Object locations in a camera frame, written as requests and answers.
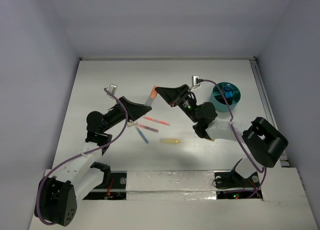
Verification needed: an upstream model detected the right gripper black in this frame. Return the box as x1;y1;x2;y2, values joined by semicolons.
155;84;200;124

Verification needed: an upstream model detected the grey marker orange tip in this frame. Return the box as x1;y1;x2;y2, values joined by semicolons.
144;94;157;107

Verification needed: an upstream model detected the thin pink purple pen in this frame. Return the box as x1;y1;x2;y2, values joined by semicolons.
138;124;159;133

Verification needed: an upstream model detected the yellow translucent marker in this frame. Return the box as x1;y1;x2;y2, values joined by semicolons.
159;138;181;145

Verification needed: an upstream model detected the blue black highlighter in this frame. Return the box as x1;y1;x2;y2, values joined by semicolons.
224;91;234;101

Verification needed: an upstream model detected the orange marker cap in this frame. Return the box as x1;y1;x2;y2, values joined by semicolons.
150;85;158;98

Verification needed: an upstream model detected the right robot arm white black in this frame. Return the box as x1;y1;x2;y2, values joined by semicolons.
155;84;289;186

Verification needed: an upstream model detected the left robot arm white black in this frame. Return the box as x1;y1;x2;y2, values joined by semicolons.
34;96;152;227

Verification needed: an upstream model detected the thin orange pen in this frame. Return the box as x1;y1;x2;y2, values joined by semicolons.
142;116;170;126

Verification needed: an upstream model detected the thin blue pen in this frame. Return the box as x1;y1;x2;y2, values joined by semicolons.
135;127;149;144

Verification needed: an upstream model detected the teal round pen holder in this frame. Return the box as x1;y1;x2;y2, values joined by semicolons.
210;82;241;113

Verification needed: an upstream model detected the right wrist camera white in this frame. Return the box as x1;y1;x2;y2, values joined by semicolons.
190;75;201;91

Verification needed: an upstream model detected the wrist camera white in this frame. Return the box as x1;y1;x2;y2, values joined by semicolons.
190;75;201;91
104;84;118;99

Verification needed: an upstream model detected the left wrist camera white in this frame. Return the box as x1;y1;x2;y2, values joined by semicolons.
104;84;118;99

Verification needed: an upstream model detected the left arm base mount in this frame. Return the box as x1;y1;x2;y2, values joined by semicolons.
84;171;127;201

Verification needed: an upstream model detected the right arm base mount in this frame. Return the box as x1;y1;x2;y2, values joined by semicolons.
212;166;263;200

